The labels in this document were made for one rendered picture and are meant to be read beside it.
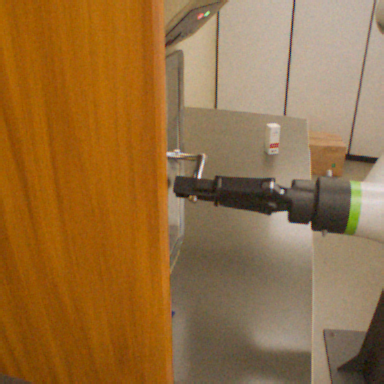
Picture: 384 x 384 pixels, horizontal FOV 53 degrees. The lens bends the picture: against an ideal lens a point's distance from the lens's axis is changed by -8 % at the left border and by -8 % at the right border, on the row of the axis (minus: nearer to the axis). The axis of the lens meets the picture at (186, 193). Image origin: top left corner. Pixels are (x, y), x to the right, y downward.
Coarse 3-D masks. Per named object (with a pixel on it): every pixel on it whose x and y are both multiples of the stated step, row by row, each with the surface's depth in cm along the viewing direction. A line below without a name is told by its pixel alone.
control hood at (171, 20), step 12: (168, 0) 36; (180, 0) 35; (192, 0) 36; (204, 0) 40; (216, 0) 49; (228, 0) 62; (168, 12) 36; (180, 12) 36; (216, 12) 64; (168, 24) 37; (204, 24) 66; (168, 48) 54
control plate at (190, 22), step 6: (204, 6) 44; (210, 6) 48; (216, 6) 54; (192, 12) 40; (198, 12) 44; (204, 12) 49; (210, 12) 55; (186, 18) 41; (192, 18) 45; (198, 18) 50; (204, 18) 55; (180, 24) 41; (186, 24) 45; (192, 24) 51; (198, 24) 56; (174, 30) 42; (180, 30) 46; (186, 30) 52; (168, 36) 42; (174, 36) 46; (174, 42) 53
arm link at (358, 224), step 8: (352, 184) 63; (360, 184) 63; (368, 184) 63; (376, 184) 63; (352, 192) 62; (360, 192) 62; (368, 192) 62; (376, 192) 61; (352, 200) 61; (360, 200) 61; (368, 200) 61; (376, 200) 61; (352, 208) 61; (360, 208) 61; (368, 208) 61; (376, 208) 60; (352, 216) 61; (360, 216) 61; (368, 216) 61; (376, 216) 60; (352, 224) 62; (360, 224) 62; (368, 224) 61; (376, 224) 61; (344, 232) 64; (352, 232) 63; (360, 232) 63; (368, 232) 62; (376, 232) 61; (376, 240) 63
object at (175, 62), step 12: (168, 60) 61; (180, 60) 67; (168, 72) 61; (180, 72) 68; (168, 84) 62; (180, 84) 69; (168, 96) 63; (180, 96) 70; (168, 108) 64; (180, 108) 71; (168, 120) 65; (180, 120) 72; (168, 132) 66; (180, 132) 73; (168, 144) 67; (180, 144) 75; (168, 156) 68; (168, 168) 69; (180, 168) 77; (168, 180) 70; (168, 192) 71; (168, 204) 72; (180, 204) 80; (180, 216) 82; (180, 228) 83; (180, 240) 84
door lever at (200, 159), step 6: (180, 150) 74; (180, 156) 73; (186, 156) 73; (192, 156) 73; (198, 156) 72; (204, 156) 72; (198, 162) 72; (204, 162) 72; (198, 168) 72; (198, 174) 71; (192, 198) 70; (198, 198) 71
